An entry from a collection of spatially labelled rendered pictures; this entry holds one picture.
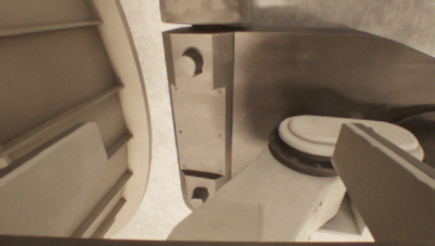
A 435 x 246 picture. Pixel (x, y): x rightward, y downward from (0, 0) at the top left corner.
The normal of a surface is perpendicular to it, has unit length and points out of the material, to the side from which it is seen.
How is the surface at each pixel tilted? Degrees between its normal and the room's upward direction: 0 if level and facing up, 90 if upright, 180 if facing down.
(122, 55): 0
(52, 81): 90
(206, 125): 0
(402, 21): 0
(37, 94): 90
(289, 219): 90
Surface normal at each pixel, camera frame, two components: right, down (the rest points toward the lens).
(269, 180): -0.01, -0.88
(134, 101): -0.22, 0.47
